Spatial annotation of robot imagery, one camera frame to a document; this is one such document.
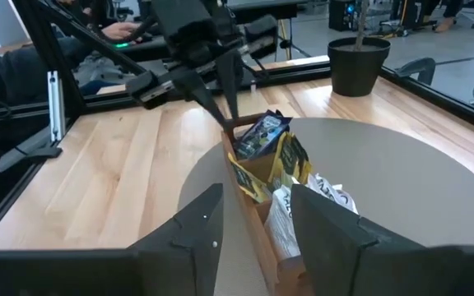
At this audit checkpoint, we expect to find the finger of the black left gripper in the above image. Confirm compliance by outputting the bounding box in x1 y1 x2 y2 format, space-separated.
174 68 230 130
215 50 245 121

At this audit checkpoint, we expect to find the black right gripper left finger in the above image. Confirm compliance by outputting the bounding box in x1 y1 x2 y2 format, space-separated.
0 183 225 296

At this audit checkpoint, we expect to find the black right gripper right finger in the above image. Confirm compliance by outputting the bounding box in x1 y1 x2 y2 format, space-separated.
290 183 474 296

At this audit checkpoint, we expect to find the wooden tea organizer box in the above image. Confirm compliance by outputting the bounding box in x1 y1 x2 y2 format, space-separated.
220 113 316 296

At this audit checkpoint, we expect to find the dark blue blackcurrant tea packet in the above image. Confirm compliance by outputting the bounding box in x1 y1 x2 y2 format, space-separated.
234 109 294 161

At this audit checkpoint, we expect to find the black tripod stand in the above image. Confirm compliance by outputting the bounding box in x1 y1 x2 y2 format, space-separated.
276 18 313 62

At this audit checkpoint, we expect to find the person's hand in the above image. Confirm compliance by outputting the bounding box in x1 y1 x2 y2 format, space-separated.
100 21 142 42

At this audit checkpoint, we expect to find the black computer tower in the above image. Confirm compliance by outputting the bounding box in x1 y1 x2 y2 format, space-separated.
328 0 364 33

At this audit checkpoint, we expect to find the black plant pot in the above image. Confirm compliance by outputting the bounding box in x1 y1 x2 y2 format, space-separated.
327 36 392 98

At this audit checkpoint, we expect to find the silver aluminium profile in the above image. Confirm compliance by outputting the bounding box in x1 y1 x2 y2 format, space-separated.
46 70 67 144

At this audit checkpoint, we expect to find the person's foot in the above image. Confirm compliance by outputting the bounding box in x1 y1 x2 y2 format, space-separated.
421 0 465 34

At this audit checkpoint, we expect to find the black aluminium table frame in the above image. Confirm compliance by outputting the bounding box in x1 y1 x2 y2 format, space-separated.
0 0 474 252

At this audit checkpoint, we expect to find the black frame foot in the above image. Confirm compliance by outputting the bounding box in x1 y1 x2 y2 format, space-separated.
394 56 438 86
0 125 64 174

